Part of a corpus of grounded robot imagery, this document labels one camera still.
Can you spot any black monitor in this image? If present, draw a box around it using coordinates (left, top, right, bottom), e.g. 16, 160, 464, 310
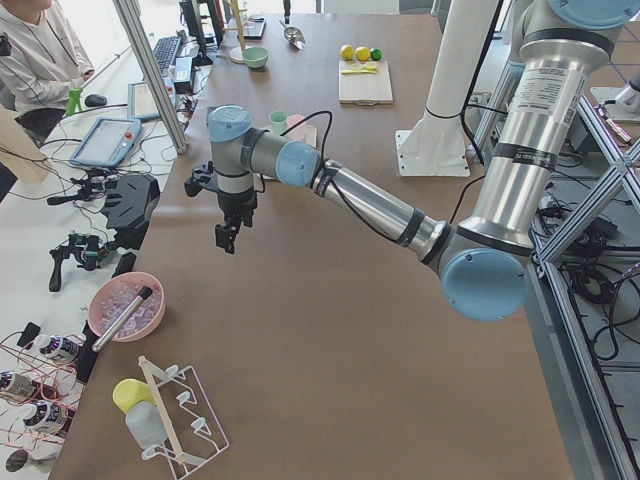
179, 0, 213, 67

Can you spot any black keyboard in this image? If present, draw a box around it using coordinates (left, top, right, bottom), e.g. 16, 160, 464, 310
153, 36, 181, 71

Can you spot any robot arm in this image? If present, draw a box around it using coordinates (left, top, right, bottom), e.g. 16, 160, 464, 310
184, 15, 528, 322

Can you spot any blue teach pendant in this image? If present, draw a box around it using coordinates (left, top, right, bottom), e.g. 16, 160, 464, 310
69, 118, 141, 167
127, 82, 160, 122

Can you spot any metal scoop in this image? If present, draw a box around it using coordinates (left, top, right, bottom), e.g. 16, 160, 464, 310
279, 19, 306, 50

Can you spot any metal muddler stick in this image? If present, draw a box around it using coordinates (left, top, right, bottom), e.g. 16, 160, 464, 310
92, 286, 153, 353

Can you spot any aluminium frame post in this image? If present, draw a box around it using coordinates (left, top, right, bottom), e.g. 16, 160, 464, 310
113, 0, 188, 154

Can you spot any wooden cutting board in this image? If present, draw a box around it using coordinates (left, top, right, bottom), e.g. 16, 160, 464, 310
338, 60, 393, 105

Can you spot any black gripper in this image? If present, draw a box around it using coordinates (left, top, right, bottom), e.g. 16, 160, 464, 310
184, 162, 257, 254

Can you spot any wooden mug tree stand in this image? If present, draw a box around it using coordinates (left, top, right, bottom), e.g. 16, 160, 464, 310
226, 0, 253, 64

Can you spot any pink cup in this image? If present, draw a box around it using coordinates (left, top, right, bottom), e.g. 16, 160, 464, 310
286, 114, 306, 141

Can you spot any black plastic housing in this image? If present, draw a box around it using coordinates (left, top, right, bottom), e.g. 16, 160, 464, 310
101, 174, 160, 250

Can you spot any computer mouse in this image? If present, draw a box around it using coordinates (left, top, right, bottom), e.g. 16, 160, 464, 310
84, 94, 108, 108

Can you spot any yellow plastic knife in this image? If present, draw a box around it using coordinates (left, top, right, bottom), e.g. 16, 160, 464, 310
340, 69, 378, 75

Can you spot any translucent cup on rack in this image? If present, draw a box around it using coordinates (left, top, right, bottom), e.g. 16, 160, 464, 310
125, 401, 168, 450

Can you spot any green lime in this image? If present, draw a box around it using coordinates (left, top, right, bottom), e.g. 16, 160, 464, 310
370, 48, 383, 61

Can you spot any green cup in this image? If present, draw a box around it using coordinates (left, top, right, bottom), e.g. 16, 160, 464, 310
269, 110, 288, 135

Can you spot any pink bowl with ice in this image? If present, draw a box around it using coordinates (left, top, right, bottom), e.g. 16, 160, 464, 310
88, 272, 166, 343

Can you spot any white wire cup rack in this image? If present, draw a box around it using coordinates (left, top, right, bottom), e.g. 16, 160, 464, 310
138, 356, 231, 479

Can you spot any person in white shirt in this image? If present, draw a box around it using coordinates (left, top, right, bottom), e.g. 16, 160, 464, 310
1, 0, 94, 143

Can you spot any green bowl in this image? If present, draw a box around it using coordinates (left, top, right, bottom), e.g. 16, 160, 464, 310
242, 46, 269, 69

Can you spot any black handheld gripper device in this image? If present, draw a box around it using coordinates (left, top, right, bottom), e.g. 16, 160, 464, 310
46, 169, 117, 206

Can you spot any yellow lemon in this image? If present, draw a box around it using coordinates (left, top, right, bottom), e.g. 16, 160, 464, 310
355, 46, 371, 62
340, 44, 354, 61

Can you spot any yellow cup on rack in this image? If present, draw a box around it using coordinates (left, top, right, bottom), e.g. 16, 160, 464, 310
112, 378, 154, 413

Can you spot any cream rabbit tray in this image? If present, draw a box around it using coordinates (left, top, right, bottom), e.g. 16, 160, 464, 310
259, 124, 318, 181

